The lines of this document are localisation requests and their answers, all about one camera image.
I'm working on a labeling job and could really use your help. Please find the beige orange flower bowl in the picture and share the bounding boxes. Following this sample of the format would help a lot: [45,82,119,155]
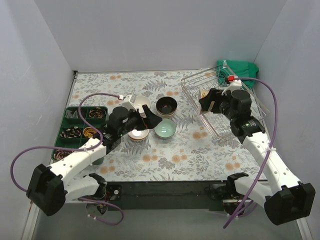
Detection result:
[199,89,215,115]

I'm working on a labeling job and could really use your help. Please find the pale green checked bowl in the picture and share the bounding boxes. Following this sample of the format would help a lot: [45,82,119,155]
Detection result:
[154,118,177,139]

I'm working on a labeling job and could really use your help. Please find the orange plastic bowl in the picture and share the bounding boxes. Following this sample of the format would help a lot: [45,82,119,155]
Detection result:
[128,129,150,139]

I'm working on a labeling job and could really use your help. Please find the beige gold dotted bowl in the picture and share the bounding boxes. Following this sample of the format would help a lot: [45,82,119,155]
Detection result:
[155,96,178,116]

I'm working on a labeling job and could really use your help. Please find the plain white bowl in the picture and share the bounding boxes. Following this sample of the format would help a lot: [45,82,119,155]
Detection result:
[134,95,151,118]

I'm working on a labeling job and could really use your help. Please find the white blue striped bowl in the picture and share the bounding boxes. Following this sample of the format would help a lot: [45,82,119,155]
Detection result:
[130,137,148,143]

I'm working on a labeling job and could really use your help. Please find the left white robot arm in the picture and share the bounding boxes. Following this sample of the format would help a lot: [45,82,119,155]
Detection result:
[26,105,162,216]

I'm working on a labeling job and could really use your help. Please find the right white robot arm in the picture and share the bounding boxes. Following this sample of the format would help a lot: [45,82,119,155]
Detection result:
[199,88,316,226]

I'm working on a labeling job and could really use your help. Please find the green folded cloth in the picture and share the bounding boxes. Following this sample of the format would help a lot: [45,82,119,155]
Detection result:
[216,60,259,87]

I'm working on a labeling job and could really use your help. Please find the green compartment tray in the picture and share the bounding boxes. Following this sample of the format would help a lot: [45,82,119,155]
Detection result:
[54,106,109,149]

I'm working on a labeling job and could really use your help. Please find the floral tablecloth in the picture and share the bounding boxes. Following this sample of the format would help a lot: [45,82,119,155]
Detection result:
[68,71,259,182]

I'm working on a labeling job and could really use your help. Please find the clear plastic bag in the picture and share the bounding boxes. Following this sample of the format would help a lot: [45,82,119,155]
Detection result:
[65,109,79,119]

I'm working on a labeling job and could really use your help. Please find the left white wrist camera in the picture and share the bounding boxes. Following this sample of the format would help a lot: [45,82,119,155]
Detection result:
[118,93,137,111]

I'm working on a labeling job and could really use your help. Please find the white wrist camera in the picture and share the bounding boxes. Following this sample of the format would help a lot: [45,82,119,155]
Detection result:
[118,93,137,111]
[221,75,242,96]

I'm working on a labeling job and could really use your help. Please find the metal wire dish rack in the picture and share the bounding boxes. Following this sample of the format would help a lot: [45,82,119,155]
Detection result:
[181,64,269,141]

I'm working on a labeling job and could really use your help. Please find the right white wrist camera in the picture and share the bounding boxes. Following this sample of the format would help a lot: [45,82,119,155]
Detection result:
[221,75,242,96]

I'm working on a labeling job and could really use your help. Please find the coiled braided cord top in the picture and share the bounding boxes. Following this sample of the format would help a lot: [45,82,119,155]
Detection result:
[88,106,107,119]

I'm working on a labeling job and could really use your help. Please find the coiled braided cord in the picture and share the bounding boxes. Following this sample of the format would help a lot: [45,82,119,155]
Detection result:
[53,148,73,161]
[88,106,107,119]
[59,126,83,139]

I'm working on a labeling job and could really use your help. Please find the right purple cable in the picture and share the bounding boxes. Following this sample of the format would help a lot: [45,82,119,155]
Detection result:
[222,76,279,229]

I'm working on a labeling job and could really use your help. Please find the purple cable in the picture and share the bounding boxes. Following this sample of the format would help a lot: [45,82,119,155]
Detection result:
[10,92,125,226]
[222,76,279,229]

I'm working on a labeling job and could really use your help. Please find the coiled braided cord middle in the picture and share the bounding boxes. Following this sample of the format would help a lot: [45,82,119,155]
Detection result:
[59,126,83,139]

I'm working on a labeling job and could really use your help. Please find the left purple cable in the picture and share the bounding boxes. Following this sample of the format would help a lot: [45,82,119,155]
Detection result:
[10,92,125,226]

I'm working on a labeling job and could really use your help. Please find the coiled braided cord bottom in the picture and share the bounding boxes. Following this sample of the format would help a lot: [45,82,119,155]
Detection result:
[53,148,73,161]

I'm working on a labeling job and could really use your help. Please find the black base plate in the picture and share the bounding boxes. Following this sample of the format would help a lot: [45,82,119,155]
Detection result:
[104,180,243,213]

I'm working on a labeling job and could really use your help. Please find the aluminium frame rail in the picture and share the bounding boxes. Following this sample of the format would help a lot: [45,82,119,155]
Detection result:
[30,180,301,204]

